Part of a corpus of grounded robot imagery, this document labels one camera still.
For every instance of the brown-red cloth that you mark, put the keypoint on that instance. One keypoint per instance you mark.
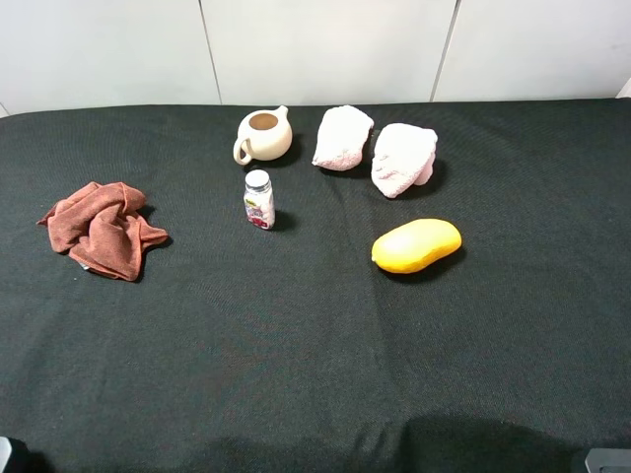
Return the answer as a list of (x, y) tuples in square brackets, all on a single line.
[(100, 227)]

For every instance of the grey object bottom right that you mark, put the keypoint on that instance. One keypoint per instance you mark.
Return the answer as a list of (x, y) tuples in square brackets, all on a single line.
[(608, 460)]

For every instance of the grey object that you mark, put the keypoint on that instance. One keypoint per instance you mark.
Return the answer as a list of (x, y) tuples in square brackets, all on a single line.
[(6, 450), (608, 460)]

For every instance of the grey object bottom left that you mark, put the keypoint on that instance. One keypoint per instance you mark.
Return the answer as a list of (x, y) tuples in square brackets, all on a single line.
[(6, 450)]

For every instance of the small candy bottle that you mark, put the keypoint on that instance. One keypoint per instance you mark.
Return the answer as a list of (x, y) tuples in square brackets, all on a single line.
[(258, 198)]

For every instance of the yellow mango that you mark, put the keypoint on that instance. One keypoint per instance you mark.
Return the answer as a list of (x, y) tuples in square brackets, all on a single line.
[(414, 246)]

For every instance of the pink towel left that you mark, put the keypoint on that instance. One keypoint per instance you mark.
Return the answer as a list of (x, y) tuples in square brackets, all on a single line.
[(342, 134)]

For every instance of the pink towel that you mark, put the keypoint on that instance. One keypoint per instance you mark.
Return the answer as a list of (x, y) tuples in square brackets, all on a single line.
[(404, 156), (342, 134)]

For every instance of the cream ceramic teapot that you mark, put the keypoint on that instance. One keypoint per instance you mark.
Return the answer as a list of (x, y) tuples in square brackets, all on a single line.
[(263, 135)]

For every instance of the pink towel right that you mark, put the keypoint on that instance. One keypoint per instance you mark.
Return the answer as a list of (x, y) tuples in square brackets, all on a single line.
[(404, 156)]

